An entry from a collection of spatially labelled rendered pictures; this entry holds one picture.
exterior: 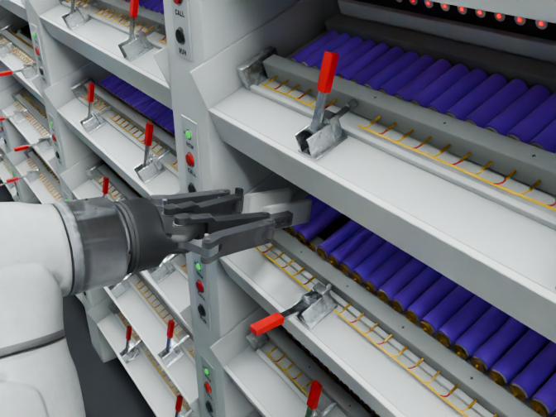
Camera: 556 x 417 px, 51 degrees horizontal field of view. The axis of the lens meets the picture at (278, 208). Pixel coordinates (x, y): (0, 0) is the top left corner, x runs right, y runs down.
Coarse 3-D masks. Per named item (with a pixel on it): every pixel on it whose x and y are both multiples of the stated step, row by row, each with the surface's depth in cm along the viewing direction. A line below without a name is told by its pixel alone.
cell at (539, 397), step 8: (552, 376) 49; (544, 384) 49; (552, 384) 49; (536, 392) 49; (544, 392) 48; (552, 392) 48; (536, 400) 49; (544, 400) 48; (552, 400) 48; (552, 408) 48
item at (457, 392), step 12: (276, 252) 72; (312, 276) 68; (336, 300) 64; (372, 324) 60; (384, 336) 59; (396, 348) 58; (432, 372) 54; (444, 384) 53; (456, 396) 52; (468, 396) 52; (480, 408) 50
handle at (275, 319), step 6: (306, 300) 62; (294, 306) 63; (300, 306) 63; (306, 306) 63; (276, 312) 62; (282, 312) 62; (288, 312) 62; (294, 312) 62; (300, 312) 62; (270, 318) 61; (276, 318) 61; (282, 318) 61; (288, 318) 61; (252, 324) 60; (258, 324) 60; (264, 324) 60; (270, 324) 60; (276, 324) 61; (252, 330) 60; (258, 330) 59; (264, 330) 60
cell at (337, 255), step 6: (360, 228) 69; (366, 228) 68; (354, 234) 68; (360, 234) 68; (366, 234) 68; (372, 234) 68; (348, 240) 68; (354, 240) 68; (360, 240) 68; (366, 240) 68; (342, 246) 68; (348, 246) 67; (354, 246) 68; (336, 252) 67; (342, 252) 67; (348, 252) 67; (336, 258) 67; (342, 258) 67
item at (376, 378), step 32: (256, 192) 76; (224, 256) 76; (256, 256) 74; (256, 288) 70; (288, 288) 68; (288, 320) 65; (352, 320) 62; (320, 352) 62; (352, 352) 59; (384, 352) 58; (352, 384) 59; (384, 384) 56; (416, 384) 55; (384, 416) 57; (416, 416) 52; (448, 416) 51; (480, 416) 51
